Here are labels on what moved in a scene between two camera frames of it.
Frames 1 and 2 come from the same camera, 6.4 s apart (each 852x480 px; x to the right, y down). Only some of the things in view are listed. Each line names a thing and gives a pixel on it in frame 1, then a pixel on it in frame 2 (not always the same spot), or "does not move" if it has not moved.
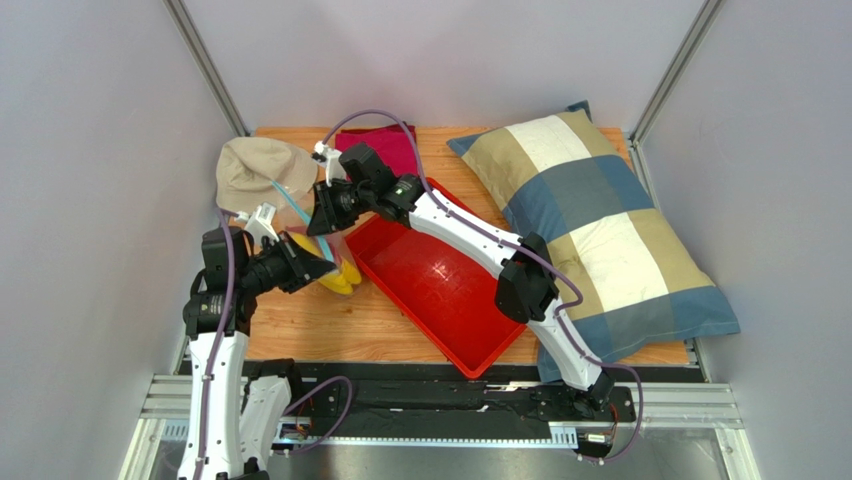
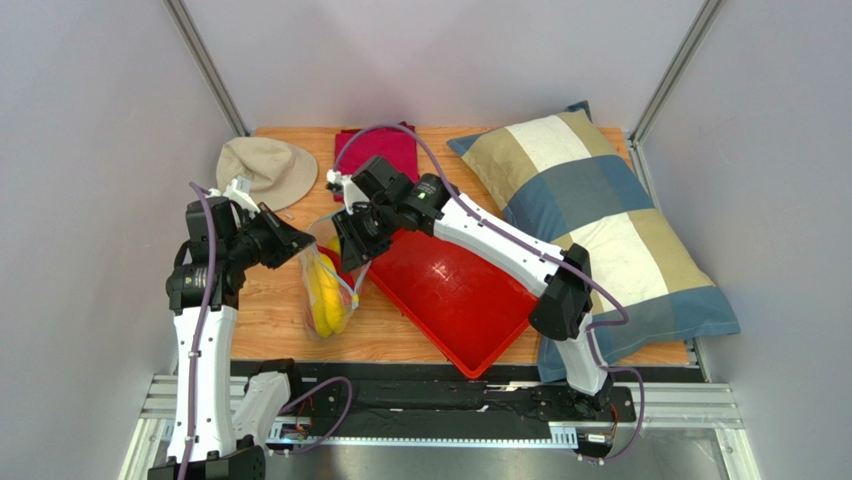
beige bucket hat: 256,170 does not move
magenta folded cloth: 389,143 does not move
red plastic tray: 452,295 does not move
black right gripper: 331,207 → 359,226
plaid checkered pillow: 566,178 does not move
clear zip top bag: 294,213 → 329,289
